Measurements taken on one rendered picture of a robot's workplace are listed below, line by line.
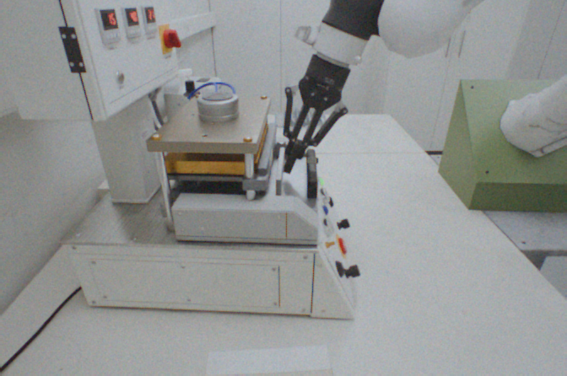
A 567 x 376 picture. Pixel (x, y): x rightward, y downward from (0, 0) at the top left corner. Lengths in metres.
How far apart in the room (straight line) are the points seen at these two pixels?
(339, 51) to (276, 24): 2.50
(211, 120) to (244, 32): 2.48
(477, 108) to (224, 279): 0.89
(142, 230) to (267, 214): 0.25
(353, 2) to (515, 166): 0.75
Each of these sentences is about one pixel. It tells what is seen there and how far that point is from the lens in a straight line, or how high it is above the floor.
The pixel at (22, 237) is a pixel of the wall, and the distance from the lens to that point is 0.96.
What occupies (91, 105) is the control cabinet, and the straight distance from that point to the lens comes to 0.55.
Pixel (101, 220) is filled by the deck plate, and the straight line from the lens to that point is 0.74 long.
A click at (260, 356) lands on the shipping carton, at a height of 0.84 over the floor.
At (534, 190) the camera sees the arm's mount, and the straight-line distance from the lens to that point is 1.18.
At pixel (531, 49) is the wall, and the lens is 3.83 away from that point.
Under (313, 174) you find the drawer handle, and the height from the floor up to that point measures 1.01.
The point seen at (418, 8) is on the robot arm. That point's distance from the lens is 0.49.
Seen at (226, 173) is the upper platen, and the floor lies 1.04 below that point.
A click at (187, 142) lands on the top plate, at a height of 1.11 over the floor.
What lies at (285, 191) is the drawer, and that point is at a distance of 0.66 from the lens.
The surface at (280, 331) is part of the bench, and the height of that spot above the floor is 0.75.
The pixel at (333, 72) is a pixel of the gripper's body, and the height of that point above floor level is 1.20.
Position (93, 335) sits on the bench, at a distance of 0.78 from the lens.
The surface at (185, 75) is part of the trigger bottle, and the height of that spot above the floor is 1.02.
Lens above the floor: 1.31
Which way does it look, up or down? 27 degrees down
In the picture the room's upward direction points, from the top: straight up
